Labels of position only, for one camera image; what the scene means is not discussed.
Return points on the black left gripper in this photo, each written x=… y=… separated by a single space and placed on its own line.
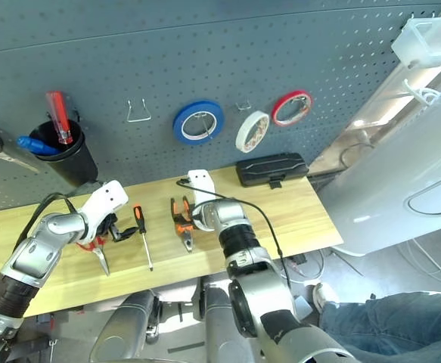
x=110 y=227

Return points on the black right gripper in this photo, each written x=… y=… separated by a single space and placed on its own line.
x=188 y=216

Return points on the orange black combination pliers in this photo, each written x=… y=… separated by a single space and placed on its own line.
x=188 y=240

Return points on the white tape roll red print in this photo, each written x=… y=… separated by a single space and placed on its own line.
x=243 y=132

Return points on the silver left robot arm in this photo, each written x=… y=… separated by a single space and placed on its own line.
x=35 y=253

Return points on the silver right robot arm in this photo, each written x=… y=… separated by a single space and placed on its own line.
x=239 y=234

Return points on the grey metal pegboard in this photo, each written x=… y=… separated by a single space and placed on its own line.
x=205 y=53

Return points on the black cup holder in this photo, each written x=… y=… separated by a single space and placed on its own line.
x=72 y=164

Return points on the grey robot left leg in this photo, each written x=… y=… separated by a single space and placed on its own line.
x=122 y=329

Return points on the grey robot leg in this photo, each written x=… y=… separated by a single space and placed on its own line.
x=220 y=325
x=122 y=329

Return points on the blue tape roll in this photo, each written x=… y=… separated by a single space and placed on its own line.
x=178 y=123

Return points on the black plastic tool case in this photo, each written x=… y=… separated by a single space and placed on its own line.
x=271 y=168

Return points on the grey robot right leg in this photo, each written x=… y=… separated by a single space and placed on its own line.
x=220 y=325

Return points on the small grey box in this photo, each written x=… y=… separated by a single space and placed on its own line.
x=303 y=309

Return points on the grey white sneaker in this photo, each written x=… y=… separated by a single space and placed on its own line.
x=324 y=298

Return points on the large white panel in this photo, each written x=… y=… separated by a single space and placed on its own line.
x=405 y=159

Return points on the person leg blue jeans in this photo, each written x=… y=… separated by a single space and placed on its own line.
x=394 y=325

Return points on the white plastic hook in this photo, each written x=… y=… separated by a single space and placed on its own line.
x=422 y=92

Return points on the clear plastic bin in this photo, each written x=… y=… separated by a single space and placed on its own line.
x=428 y=41

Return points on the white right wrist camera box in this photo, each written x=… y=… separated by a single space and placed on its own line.
x=201 y=187

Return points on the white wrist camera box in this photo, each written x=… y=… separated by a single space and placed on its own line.
x=201 y=187
x=104 y=200

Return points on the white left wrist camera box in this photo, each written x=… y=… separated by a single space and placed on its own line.
x=104 y=200

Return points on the silver pegboard frame post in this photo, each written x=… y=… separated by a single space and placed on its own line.
x=364 y=121

